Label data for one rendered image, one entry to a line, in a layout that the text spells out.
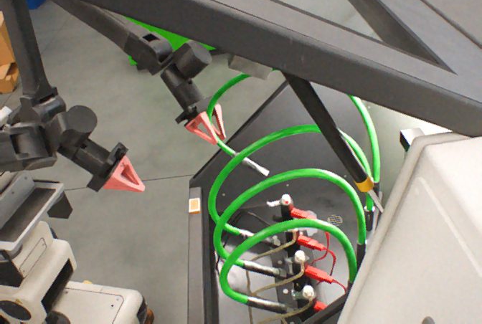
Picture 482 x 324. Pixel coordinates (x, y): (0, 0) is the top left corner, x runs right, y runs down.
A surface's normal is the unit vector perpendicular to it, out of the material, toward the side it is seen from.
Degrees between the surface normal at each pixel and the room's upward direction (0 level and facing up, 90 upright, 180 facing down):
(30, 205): 0
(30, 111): 79
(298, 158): 90
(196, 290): 0
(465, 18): 0
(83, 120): 46
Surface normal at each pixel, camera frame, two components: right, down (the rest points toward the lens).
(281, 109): 0.08, 0.59
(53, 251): 0.01, -0.78
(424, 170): -0.99, -0.04
